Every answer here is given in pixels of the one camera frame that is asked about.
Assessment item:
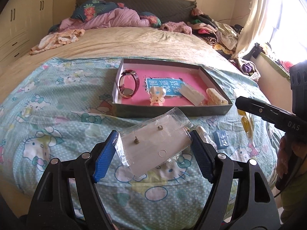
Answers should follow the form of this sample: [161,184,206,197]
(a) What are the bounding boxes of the floral dark pillow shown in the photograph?
[70,0,125,22]

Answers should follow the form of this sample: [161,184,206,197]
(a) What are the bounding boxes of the cream curtain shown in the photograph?
[232,0,281,58]

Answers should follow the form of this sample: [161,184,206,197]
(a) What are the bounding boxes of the purple quilt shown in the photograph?
[58,7,151,32]

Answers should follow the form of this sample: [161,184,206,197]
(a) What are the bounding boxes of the earring card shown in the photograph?
[115,108,192,177]

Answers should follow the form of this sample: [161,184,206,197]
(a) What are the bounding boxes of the pink fuzzy garment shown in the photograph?
[160,22,192,35]

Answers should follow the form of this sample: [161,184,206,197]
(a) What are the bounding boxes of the small blue box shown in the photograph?
[213,130,229,149]

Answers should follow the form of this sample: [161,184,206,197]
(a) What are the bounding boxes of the cream hair comb clip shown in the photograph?
[206,88,229,105]

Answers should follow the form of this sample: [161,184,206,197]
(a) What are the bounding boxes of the dark grey headboard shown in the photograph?
[75,0,197,23]

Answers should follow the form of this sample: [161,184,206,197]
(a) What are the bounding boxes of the shallow cardboard box tray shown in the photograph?
[112,59,233,118]

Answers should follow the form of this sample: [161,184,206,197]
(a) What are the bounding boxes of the beige bed blanket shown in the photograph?
[1,27,234,101]

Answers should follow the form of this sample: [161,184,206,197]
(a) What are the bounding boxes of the basket of clothes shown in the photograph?
[229,58,261,82]

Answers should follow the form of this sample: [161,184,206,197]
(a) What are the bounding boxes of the person's right hand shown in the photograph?
[276,136,301,178]

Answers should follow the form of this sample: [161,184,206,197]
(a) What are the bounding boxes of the pile of clothes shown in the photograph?
[187,8,242,55]

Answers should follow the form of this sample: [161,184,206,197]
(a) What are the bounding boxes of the yellow rings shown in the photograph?
[237,108,256,139]

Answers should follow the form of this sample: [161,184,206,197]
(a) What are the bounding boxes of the peach clothing on bed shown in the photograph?
[29,29,85,55]

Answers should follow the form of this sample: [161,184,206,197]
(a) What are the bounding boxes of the red leather strap wristwatch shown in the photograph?
[118,70,140,99]

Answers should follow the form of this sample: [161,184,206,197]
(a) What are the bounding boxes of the cream wardrobe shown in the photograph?
[1,0,54,74]

